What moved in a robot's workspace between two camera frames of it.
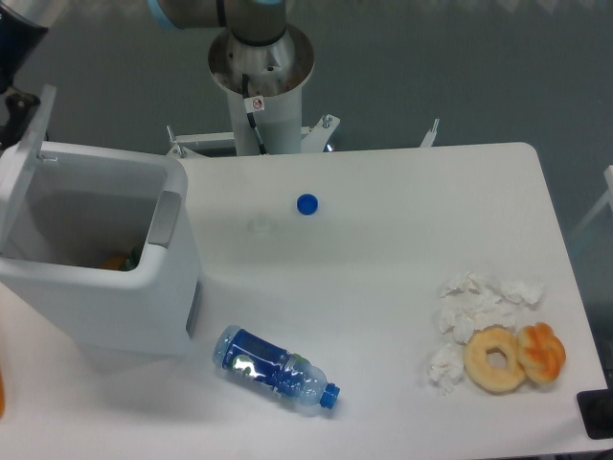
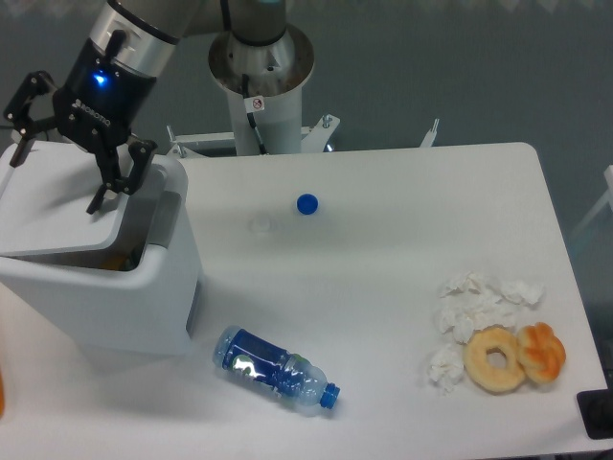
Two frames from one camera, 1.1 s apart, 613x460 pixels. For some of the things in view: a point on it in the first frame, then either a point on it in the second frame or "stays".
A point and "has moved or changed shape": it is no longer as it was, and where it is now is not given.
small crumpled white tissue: (446, 369) stays
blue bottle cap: (307, 203) stays
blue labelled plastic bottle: (247, 355) stays
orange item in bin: (114, 263) stays
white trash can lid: (17, 164) has moved or changed shape
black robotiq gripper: (18, 38) → (97, 101)
